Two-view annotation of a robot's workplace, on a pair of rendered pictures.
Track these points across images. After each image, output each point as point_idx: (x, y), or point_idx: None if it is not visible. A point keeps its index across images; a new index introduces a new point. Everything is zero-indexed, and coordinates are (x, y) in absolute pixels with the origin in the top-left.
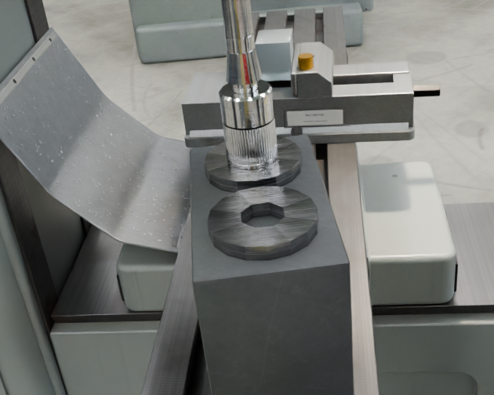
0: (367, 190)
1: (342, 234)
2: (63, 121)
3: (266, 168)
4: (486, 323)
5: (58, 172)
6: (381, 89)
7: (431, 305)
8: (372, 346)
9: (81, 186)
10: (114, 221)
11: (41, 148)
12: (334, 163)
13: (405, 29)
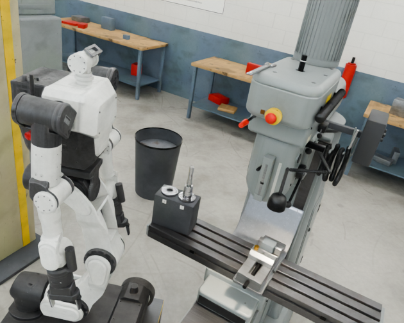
0: (240, 292)
1: (199, 246)
2: (269, 216)
3: (181, 195)
4: (188, 310)
5: (251, 215)
6: (244, 267)
7: None
8: (165, 232)
9: (250, 221)
10: (241, 229)
11: (255, 209)
12: (231, 261)
13: None
